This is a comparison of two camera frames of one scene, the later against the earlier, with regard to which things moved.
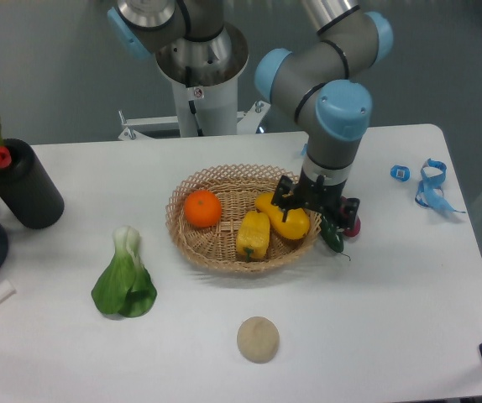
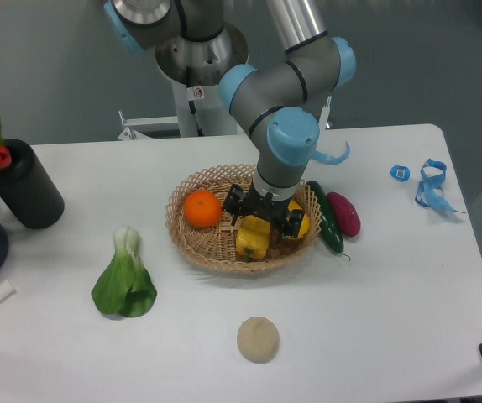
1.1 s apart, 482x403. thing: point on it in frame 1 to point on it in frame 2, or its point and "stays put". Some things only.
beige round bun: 258,339 stays put
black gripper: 320,195 to 266,205
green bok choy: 124,286 stays put
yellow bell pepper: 254,234 stays put
